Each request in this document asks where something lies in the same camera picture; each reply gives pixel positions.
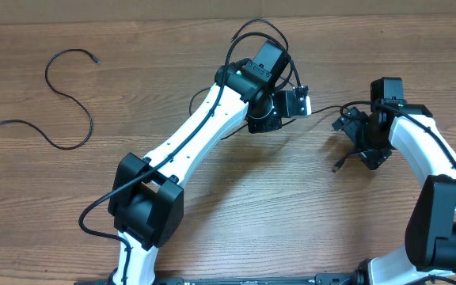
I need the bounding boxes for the black USB cable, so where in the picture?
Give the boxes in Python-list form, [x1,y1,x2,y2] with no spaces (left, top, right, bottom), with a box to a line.
[188,86,358,174]

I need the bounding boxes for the black audio jack cable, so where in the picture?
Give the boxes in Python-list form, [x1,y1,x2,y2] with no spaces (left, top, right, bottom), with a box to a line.
[0,48,101,193]

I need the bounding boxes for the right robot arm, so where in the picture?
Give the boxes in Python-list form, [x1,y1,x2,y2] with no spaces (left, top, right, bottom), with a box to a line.
[332,77,456,284]

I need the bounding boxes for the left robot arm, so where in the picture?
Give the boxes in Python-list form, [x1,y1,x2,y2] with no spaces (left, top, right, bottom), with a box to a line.
[108,40,311,284]

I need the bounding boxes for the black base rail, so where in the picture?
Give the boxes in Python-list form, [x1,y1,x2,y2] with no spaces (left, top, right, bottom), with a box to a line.
[73,272,355,285]

